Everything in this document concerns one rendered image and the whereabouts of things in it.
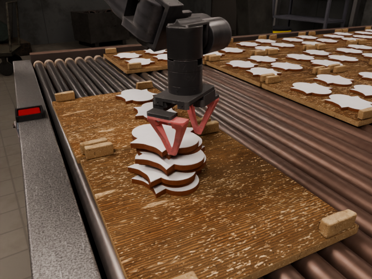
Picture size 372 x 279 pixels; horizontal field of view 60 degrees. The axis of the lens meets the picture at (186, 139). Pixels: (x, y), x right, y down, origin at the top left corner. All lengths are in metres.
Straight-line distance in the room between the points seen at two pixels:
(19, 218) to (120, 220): 1.72
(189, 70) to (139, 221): 0.25
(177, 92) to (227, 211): 0.21
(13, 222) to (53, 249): 1.67
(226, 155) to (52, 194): 0.36
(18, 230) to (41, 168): 1.39
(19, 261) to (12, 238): 0.20
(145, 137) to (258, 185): 0.23
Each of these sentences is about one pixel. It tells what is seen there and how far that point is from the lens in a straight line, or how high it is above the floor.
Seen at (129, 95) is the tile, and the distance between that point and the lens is 1.05.
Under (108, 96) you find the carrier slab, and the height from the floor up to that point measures 0.94.
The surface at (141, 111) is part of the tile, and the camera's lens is 0.91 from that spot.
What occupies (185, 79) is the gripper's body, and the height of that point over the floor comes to 1.14.
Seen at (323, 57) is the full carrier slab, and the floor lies 0.94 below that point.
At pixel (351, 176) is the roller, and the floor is 0.92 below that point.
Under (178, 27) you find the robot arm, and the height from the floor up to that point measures 1.21.
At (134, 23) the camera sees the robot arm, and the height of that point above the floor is 1.21.
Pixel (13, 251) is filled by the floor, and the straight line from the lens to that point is 2.01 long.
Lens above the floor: 1.27
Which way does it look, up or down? 26 degrees down
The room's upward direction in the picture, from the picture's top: straight up
